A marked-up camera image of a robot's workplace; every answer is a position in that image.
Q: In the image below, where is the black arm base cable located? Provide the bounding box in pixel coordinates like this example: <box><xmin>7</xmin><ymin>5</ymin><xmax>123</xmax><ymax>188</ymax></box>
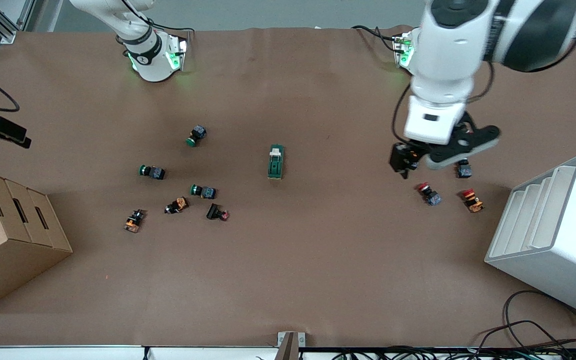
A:
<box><xmin>352</xmin><ymin>25</ymin><xmax>404</xmax><ymax>53</ymax></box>
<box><xmin>123</xmin><ymin>0</ymin><xmax>194</xmax><ymax>35</ymax></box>

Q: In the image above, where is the black switch with red tip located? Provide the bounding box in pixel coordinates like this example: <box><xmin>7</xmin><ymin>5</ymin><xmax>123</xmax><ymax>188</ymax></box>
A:
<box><xmin>206</xmin><ymin>203</ymin><xmax>230</xmax><ymax>222</ymax></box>

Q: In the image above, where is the black left arm base cable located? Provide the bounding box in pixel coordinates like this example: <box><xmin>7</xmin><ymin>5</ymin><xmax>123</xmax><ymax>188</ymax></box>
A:
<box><xmin>352</xmin><ymin>25</ymin><xmax>404</xmax><ymax>53</ymax></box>

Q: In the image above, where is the green push button switch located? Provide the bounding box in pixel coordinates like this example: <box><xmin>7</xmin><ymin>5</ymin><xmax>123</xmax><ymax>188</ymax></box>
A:
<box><xmin>138</xmin><ymin>164</ymin><xmax>166</xmax><ymax>181</ymax></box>
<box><xmin>190</xmin><ymin>184</ymin><xmax>217</xmax><ymax>200</ymax></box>
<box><xmin>185</xmin><ymin>125</ymin><xmax>208</xmax><ymax>148</ymax></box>

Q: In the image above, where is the brown post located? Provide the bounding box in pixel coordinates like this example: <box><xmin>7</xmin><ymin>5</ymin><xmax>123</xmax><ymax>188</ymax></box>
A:
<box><xmin>274</xmin><ymin>332</ymin><xmax>300</xmax><ymax>360</ymax></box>

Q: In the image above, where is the white foam rack box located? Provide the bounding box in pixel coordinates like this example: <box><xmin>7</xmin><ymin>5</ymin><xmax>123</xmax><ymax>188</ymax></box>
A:
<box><xmin>484</xmin><ymin>154</ymin><xmax>576</xmax><ymax>322</ymax></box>

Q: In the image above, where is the brown cardboard box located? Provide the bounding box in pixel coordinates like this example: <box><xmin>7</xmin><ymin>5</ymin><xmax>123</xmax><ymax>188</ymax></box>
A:
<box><xmin>0</xmin><ymin>166</ymin><xmax>74</xmax><ymax>315</ymax></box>

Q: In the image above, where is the green load switch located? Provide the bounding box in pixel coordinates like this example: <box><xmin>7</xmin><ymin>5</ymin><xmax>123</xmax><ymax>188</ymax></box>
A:
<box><xmin>267</xmin><ymin>144</ymin><xmax>285</xmax><ymax>180</ymax></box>

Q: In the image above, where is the black cable loop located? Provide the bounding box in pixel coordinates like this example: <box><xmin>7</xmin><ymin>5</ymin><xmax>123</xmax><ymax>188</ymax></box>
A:
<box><xmin>475</xmin><ymin>290</ymin><xmax>576</xmax><ymax>353</ymax></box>

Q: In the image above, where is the black right arm base cable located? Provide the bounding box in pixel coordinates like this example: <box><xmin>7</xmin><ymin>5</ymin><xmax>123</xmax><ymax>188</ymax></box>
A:
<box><xmin>123</xmin><ymin>0</ymin><xmax>194</xmax><ymax>35</ymax></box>

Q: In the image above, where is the black button with orange block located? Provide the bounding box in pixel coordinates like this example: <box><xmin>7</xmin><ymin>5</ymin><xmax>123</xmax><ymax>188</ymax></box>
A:
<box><xmin>164</xmin><ymin>197</ymin><xmax>190</xmax><ymax>215</ymax></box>
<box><xmin>123</xmin><ymin>209</ymin><xmax>146</xmax><ymax>234</ymax></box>

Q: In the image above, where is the black cable bundle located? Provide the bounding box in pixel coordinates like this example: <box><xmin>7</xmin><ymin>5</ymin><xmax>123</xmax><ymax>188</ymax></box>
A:
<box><xmin>333</xmin><ymin>345</ymin><xmax>576</xmax><ymax>360</ymax></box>

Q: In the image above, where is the white table edge rail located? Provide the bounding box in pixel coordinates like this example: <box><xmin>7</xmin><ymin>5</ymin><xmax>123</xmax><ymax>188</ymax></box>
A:
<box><xmin>0</xmin><ymin>345</ymin><xmax>279</xmax><ymax>360</ymax></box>

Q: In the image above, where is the brown paper table cover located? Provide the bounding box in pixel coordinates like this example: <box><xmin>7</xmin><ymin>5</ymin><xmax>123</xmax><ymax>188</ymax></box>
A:
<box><xmin>0</xmin><ymin>26</ymin><xmax>576</xmax><ymax>348</ymax></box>

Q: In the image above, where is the small metal bracket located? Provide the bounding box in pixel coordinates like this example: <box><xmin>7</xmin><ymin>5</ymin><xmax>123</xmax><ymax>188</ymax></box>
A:
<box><xmin>277</xmin><ymin>331</ymin><xmax>306</xmax><ymax>348</ymax></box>

